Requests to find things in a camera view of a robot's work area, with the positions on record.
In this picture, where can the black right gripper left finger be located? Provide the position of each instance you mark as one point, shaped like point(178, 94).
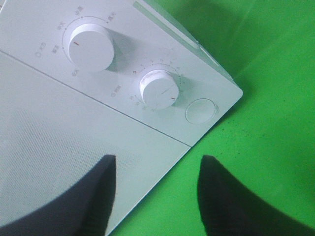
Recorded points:
point(82, 210)

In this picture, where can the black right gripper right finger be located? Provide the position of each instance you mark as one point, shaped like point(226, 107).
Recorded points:
point(228, 208)

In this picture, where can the round white door-release button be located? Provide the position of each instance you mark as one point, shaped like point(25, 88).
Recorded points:
point(200, 111)

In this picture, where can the white microwave door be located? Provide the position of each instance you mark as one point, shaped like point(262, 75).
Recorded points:
point(51, 135)

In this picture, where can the lower white timer knob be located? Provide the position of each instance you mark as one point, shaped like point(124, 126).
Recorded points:
point(158, 89)

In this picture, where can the white microwave oven body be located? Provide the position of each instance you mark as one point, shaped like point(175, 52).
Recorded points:
point(145, 37)

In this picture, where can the upper white power knob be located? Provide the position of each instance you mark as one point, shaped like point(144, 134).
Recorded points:
point(91, 47)

